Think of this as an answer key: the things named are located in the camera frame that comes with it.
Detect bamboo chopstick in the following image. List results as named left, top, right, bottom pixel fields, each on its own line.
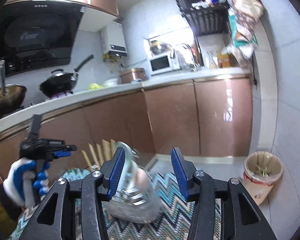
left=82, top=150, right=93, bottom=171
left=96, top=144, right=104, bottom=165
left=102, top=140, right=111, bottom=161
left=110, top=139, right=116, bottom=156
left=88, top=144, right=100, bottom=168

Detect wire utensil holder basket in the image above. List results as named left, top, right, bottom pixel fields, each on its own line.
left=105, top=174, right=161, bottom=224

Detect light blue ceramic spoon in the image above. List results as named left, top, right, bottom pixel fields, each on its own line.
left=115, top=141, right=138, bottom=198

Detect beige pink ceramic spoon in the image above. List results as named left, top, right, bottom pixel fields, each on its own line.
left=135, top=168, right=151, bottom=193

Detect kitchen sink faucet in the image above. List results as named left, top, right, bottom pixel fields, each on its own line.
left=182, top=43, right=199, bottom=72

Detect blue white gloved left hand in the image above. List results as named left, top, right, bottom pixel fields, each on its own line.
left=3, top=158, right=50, bottom=208

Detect lower copper cabinets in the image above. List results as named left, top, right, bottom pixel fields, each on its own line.
left=0, top=74, right=253, bottom=182

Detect black wok with lid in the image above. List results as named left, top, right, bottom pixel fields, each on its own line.
left=39, top=54, right=94, bottom=98

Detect trash bin with liner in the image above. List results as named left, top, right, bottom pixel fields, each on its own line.
left=241, top=151, right=284, bottom=206

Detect plate of green vegetables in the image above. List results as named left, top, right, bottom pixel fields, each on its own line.
left=88, top=83, right=105, bottom=91

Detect white bowl on counter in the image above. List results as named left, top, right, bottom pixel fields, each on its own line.
left=102, top=78, right=119, bottom=88

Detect copper rice cooker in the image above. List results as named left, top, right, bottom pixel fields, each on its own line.
left=119, top=68, right=148, bottom=84

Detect white microwave oven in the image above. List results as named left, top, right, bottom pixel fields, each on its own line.
left=149, top=51, right=180, bottom=76

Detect black range hood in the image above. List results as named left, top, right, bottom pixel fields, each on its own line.
left=0, top=0, right=85, bottom=76

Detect orange detergent bottle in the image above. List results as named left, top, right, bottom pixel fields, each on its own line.
left=217, top=52, right=231, bottom=68

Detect steel pot above microwave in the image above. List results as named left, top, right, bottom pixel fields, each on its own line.
left=149, top=40, right=171, bottom=55

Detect white gas water heater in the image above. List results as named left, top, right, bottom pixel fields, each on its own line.
left=100, top=21, right=127, bottom=56

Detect brown patterned hanging apron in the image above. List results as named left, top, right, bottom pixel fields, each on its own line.
left=231, top=0, right=265, bottom=41

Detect brass wok with handle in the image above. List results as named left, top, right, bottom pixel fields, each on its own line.
left=0, top=60, right=27, bottom=116

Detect black wall dish rack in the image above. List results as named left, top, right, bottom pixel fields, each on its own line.
left=176, top=0, right=230, bottom=37

